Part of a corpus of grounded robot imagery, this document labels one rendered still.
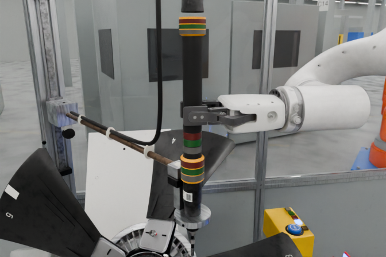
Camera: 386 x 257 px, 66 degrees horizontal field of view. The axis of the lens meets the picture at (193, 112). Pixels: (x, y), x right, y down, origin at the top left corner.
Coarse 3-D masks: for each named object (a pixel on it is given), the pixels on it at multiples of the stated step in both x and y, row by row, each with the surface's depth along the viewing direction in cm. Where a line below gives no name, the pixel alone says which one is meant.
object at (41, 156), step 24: (24, 168) 62; (48, 168) 60; (24, 192) 61; (48, 192) 60; (0, 216) 63; (24, 216) 62; (48, 216) 60; (72, 216) 59; (24, 240) 63; (48, 240) 62; (72, 240) 60; (96, 240) 58
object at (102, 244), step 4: (100, 240) 58; (104, 240) 58; (96, 244) 59; (100, 244) 59; (104, 244) 59; (108, 244) 58; (112, 244) 58; (96, 248) 60; (100, 248) 59; (104, 248) 59; (108, 248) 59; (112, 248) 58; (116, 248) 58; (92, 252) 60; (96, 252) 60; (100, 252) 60; (104, 252) 59; (112, 252) 59; (116, 252) 58; (120, 252) 58; (124, 252) 58; (92, 256) 61; (96, 256) 60; (100, 256) 60; (104, 256) 60; (108, 256) 59; (112, 256) 59; (116, 256) 59; (120, 256) 58; (124, 256) 58
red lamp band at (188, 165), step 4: (180, 160) 53; (180, 164) 53; (184, 164) 52; (188, 164) 51; (192, 164) 51; (196, 164) 52; (200, 164) 52; (188, 168) 52; (192, 168) 52; (196, 168) 52
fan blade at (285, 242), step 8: (280, 232) 72; (264, 240) 70; (272, 240) 70; (280, 240) 70; (288, 240) 71; (240, 248) 68; (248, 248) 68; (256, 248) 68; (264, 248) 68; (272, 248) 68; (280, 248) 68; (288, 248) 69; (296, 248) 69; (208, 256) 66; (216, 256) 66; (224, 256) 66; (232, 256) 66; (240, 256) 66; (248, 256) 66; (256, 256) 66; (264, 256) 66; (272, 256) 66; (280, 256) 67; (296, 256) 67
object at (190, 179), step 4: (180, 172) 54; (180, 176) 54; (184, 176) 52; (188, 176) 52; (192, 176) 52; (196, 176) 52; (200, 176) 53; (184, 180) 53; (188, 180) 52; (192, 180) 52; (196, 180) 52; (200, 180) 53
